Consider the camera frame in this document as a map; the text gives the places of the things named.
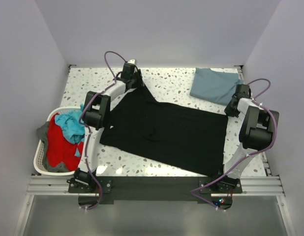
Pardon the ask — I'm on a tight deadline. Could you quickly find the black t-shirt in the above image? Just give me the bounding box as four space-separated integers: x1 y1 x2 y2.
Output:
100 87 228 176

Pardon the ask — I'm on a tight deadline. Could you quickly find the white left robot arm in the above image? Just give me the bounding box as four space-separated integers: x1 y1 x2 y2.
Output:
74 59 144 184

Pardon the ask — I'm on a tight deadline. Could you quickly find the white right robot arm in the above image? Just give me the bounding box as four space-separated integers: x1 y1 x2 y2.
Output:
213 84 279 185

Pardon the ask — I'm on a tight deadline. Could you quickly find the folded grey-blue t-shirt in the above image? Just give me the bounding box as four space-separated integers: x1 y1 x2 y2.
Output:
190 68 243 106

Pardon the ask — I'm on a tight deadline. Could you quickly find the turquoise t-shirt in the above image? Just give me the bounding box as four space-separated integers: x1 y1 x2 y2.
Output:
54 104 85 159

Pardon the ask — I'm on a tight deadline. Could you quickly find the red t-shirt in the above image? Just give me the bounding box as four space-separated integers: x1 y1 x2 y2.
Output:
46 113 84 172

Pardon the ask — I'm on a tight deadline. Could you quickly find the dark grey t-shirt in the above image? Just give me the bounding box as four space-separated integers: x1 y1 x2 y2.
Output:
36 121 69 173

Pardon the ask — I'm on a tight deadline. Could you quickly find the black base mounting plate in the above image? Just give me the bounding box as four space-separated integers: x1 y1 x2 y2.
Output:
66 177 243 206

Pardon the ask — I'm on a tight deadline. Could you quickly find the white laundry basket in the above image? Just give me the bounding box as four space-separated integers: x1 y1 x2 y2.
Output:
33 106 80 177

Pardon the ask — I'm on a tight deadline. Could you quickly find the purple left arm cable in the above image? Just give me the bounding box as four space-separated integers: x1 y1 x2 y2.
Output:
78 51 129 210

